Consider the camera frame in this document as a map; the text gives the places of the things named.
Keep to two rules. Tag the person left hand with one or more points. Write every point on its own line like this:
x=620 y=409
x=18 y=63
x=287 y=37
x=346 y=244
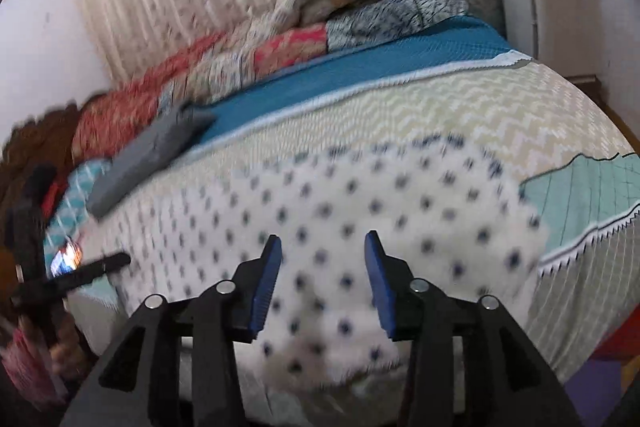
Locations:
x=69 y=359

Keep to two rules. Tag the teal white lattice pillow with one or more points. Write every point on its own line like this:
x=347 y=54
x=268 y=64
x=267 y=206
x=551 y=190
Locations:
x=72 y=210

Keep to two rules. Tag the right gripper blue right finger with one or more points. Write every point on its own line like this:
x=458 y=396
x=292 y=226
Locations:
x=413 y=309

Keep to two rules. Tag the grey folded quilted blanket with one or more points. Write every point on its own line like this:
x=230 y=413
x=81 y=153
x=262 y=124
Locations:
x=153 y=150

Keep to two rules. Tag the white fleece spotted garment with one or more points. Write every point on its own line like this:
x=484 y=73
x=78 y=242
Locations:
x=448 y=208

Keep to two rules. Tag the blue grey patterned pillow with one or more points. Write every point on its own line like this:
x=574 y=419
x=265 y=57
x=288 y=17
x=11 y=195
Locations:
x=388 y=20

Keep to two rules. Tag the smartphone with lit screen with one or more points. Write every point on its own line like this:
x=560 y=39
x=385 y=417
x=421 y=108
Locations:
x=67 y=259

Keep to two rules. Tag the patterned teal beige bedsheet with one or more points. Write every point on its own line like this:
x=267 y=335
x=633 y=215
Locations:
x=457 y=78

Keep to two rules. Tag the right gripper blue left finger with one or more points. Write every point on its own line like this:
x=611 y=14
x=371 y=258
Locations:
x=232 y=311

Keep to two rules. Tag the red patterned quilt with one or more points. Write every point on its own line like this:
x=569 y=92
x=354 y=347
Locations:
x=214 y=67

